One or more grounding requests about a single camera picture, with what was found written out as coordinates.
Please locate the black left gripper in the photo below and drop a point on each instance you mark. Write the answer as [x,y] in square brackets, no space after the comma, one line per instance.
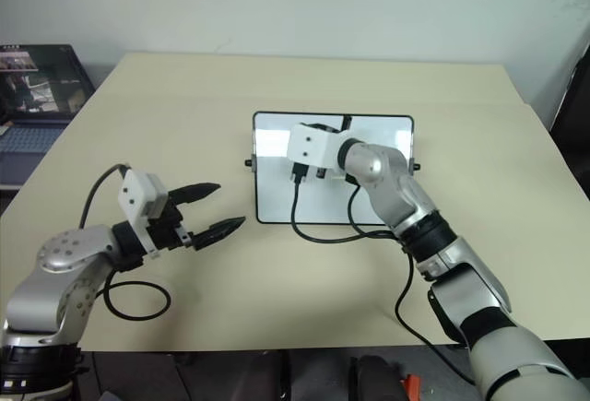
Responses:
[167,231]

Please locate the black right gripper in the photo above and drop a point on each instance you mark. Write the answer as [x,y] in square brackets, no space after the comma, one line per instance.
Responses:
[322,127]

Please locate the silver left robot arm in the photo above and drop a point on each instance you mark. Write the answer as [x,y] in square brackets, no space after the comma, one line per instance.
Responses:
[60,253]

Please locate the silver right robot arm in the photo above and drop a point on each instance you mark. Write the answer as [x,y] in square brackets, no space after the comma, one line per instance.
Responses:
[392,175]

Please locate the black whiteboard stand knob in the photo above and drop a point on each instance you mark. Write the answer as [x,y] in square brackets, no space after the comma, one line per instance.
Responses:
[249,162]
[416,165]

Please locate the black-framed whiteboard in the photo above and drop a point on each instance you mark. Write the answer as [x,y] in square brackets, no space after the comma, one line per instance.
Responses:
[276,189]

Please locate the open laptop computer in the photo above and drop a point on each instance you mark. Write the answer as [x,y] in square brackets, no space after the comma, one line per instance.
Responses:
[37,83]

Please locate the dark rounded shape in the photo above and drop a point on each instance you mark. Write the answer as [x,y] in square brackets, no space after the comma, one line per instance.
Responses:
[378,378]

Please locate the small orange object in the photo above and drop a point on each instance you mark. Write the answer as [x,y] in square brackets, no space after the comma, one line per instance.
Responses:
[411,383]

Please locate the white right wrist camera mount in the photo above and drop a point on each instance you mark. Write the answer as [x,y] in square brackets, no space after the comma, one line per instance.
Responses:
[313,147]

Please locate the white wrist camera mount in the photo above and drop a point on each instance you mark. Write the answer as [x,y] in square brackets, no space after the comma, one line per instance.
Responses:
[134,193]
[313,147]

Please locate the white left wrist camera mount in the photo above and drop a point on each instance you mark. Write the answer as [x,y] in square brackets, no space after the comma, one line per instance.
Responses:
[134,193]

